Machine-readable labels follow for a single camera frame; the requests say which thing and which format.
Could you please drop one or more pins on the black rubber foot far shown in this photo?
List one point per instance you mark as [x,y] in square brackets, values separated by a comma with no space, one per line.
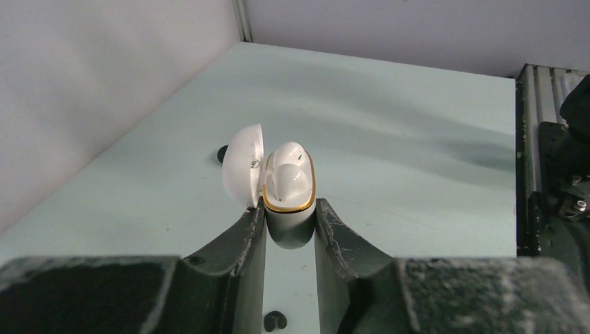
[220,155]

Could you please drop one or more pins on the white earbud charging case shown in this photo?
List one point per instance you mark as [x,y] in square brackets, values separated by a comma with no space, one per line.
[247,175]

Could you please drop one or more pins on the aluminium front frame rail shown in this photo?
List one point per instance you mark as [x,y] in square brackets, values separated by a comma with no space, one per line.
[540,91]

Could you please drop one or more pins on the black rubber foot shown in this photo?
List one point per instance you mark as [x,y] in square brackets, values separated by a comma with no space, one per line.
[220,155]
[274,320]

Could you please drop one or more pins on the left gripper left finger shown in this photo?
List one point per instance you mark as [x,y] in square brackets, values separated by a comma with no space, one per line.
[217,289]

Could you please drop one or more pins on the black rubber foot near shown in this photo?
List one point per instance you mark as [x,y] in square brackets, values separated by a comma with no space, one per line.
[274,320]

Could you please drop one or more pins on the white earbud with blue light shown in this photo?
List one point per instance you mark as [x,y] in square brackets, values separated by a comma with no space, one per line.
[289,181]

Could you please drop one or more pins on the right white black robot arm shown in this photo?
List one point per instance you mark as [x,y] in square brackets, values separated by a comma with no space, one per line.
[564,153]

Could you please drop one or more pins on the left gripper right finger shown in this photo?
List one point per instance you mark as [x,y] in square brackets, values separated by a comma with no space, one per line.
[361,289]

